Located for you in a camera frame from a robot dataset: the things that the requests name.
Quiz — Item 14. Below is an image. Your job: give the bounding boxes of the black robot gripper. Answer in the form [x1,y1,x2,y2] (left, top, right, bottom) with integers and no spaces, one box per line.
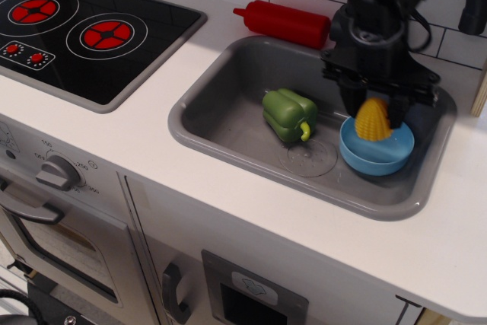
[322,24,440,129]

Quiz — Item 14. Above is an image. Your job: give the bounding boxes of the yellow toy corn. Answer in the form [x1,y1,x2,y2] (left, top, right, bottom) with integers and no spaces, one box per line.
[355,97,393,142]

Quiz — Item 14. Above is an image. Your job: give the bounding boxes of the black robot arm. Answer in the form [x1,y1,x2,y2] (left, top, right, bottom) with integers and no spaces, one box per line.
[322,0,440,129]

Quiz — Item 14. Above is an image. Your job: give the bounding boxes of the blue plastic bowl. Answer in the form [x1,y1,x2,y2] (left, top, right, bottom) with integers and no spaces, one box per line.
[339,117,415,177]

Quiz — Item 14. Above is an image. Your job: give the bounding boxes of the grey toy sink basin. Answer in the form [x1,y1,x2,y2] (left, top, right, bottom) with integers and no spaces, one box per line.
[168,37,457,221]

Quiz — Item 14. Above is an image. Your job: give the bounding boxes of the green toy bell pepper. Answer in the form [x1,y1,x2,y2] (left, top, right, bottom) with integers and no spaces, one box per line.
[262,88,318,142]

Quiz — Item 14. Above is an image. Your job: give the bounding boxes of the dark grey toy faucet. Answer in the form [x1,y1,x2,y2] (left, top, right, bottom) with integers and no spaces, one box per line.
[329,0,487,43]

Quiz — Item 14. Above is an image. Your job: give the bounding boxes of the red ketchup bottle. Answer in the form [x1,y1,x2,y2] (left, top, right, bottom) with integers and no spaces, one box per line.
[233,0,331,49]

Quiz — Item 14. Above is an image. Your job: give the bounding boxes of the grey dispenser panel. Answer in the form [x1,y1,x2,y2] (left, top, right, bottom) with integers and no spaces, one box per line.
[202,250,309,325]

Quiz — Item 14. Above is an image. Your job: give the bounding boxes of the black toy stovetop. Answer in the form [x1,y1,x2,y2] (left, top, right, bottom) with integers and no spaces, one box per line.
[1,0,207,113]

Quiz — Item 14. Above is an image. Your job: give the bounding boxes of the grey oven knob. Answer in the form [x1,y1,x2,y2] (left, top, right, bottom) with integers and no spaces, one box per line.
[36,155,81,191]

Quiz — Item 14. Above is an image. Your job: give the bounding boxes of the toy oven door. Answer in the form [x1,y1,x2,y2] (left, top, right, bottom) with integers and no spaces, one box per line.
[0,172,161,325]

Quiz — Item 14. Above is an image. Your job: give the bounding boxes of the grey cabinet door handle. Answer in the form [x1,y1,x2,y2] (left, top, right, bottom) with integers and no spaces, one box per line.
[161,263,191,324]

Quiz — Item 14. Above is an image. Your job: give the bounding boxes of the grey oven door handle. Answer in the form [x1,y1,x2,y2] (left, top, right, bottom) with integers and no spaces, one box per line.
[1,178,65,225]

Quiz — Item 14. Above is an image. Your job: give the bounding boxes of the black cable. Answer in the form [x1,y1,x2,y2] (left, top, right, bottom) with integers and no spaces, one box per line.
[0,289,49,325]

